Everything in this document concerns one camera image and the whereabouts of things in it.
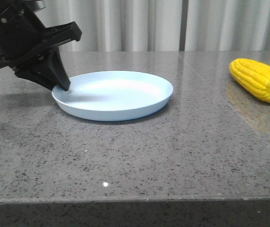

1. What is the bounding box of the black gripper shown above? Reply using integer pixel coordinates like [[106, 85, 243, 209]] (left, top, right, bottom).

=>
[[0, 7, 82, 91]]

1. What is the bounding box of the yellow toy corn cob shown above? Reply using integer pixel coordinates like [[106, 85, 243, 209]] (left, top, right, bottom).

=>
[[229, 58, 270, 103]]

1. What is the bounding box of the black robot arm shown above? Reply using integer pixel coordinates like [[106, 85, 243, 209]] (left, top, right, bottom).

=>
[[0, 0, 82, 91]]

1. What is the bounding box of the light blue round plate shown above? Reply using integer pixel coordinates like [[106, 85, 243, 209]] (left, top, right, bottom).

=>
[[52, 71, 174, 122]]

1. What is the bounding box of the white pleated curtain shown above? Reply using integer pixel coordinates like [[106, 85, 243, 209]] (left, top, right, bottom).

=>
[[37, 0, 270, 52]]

